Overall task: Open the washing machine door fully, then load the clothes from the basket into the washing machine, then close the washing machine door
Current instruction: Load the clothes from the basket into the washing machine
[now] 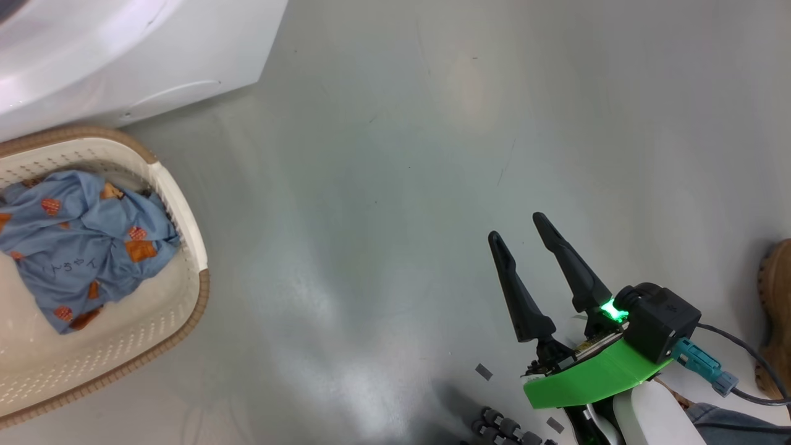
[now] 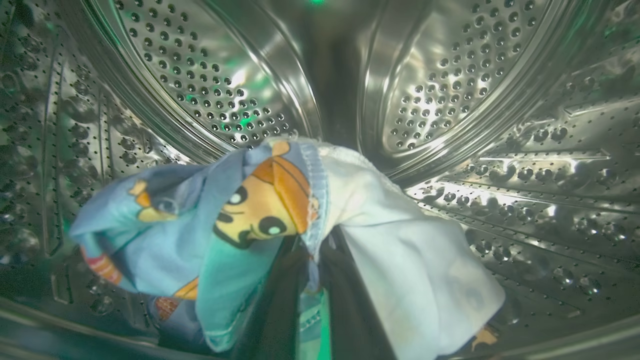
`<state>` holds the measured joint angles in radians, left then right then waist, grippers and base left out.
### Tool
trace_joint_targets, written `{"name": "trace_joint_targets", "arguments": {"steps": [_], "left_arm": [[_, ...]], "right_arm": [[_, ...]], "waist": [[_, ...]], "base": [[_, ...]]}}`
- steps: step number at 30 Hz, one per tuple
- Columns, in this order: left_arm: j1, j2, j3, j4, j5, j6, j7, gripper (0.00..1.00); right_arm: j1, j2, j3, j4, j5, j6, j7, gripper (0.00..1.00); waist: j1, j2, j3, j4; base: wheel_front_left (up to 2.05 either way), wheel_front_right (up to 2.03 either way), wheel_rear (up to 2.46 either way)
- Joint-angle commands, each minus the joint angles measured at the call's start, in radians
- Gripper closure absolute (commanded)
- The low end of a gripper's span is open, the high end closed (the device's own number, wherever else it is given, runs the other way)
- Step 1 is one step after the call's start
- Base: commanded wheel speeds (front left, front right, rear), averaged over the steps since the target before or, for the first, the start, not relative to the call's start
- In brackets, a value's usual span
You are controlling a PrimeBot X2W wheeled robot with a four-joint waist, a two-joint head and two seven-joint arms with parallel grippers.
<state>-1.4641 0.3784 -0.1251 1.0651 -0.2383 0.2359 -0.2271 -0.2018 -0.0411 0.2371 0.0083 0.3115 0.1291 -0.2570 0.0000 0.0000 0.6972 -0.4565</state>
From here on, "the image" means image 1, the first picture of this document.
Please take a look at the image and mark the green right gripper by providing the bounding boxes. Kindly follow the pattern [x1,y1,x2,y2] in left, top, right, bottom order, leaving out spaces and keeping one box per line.
[488,212,674,410]

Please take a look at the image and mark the blue garment with orange print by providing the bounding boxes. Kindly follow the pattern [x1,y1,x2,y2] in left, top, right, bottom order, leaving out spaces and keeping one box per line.
[0,170,182,335]

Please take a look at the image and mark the cream perforated laundry basket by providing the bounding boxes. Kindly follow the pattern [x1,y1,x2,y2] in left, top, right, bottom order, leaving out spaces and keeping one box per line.
[0,124,211,430]

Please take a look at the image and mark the white front-load washing machine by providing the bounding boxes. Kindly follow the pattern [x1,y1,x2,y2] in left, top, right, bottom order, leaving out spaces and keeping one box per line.
[0,0,289,143]

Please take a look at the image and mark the grey segmented roller wheel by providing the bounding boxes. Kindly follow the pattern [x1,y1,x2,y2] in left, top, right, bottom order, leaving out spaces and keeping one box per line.
[460,407,557,445]

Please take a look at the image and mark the brown suede shoe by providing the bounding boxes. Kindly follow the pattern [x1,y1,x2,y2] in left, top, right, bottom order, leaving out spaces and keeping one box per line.
[755,239,791,399]

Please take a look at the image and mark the blue denim trouser leg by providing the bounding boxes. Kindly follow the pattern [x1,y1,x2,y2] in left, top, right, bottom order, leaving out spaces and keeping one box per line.
[686,402,791,445]

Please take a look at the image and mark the right camera cable teal connector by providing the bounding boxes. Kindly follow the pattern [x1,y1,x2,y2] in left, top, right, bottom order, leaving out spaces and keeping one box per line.
[670,321,791,407]

